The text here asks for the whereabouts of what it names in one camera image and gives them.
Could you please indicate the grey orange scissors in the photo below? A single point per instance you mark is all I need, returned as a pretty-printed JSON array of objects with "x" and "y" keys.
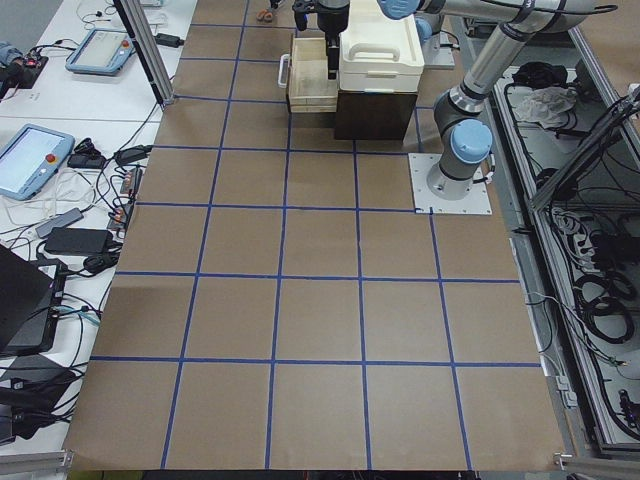
[{"x": 268, "y": 14}]

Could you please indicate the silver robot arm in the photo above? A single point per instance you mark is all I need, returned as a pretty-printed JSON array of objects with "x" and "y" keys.
[
  {"x": 430, "y": 22},
  {"x": 466, "y": 140}
]

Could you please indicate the light wooden drawer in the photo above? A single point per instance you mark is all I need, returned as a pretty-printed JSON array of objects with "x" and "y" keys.
[{"x": 309, "y": 89}]

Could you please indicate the dark brown drawer cabinet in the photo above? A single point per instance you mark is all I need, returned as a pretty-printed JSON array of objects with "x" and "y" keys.
[{"x": 373, "y": 116}]

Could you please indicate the white plastic tray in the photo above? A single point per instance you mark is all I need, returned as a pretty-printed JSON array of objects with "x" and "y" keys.
[{"x": 378, "y": 54}]

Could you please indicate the black power adapter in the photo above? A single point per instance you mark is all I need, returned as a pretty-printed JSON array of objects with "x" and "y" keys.
[{"x": 168, "y": 40}]

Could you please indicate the far blue teach pendant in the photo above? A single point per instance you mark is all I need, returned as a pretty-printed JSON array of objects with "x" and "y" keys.
[{"x": 102, "y": 52}]

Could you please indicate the blue teach pendant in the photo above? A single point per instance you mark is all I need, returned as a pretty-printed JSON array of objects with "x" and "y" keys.
[
  {"x": 102, "y": 52},
  {"x": 30, "y": 159}
]

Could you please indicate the crumpled white cloth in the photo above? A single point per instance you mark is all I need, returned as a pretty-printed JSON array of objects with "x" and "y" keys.
[{"x": 548, "y": 107}]

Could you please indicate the near blue teach pendant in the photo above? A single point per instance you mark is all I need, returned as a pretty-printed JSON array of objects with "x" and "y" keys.
[{"x": 30, "y": 159}]

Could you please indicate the grey usb hub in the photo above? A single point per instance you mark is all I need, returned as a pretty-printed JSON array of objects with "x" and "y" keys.
[{"x": 60, "y": 221}]

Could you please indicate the black power brick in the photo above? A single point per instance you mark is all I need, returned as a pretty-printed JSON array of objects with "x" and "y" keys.
[{"x": 77, "y": 241}]

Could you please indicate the black laptop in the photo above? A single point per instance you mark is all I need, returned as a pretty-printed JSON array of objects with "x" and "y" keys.
[{"x": 31, "y": 292}]

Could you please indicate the white drawer handle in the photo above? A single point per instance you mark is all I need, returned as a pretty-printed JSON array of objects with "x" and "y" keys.
[{"x": 283, "y": 71}]

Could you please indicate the aluminium frame post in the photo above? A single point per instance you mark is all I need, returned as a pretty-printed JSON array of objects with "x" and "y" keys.
[{"x": 135, "y": 22}]

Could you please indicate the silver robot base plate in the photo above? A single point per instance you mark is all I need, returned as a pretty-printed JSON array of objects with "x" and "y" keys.
[{"x": 435, "y": 193}]

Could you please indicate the right aluminium frame bar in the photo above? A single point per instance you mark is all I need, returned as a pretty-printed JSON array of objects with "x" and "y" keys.
[{"x": 611, "y": 120}]

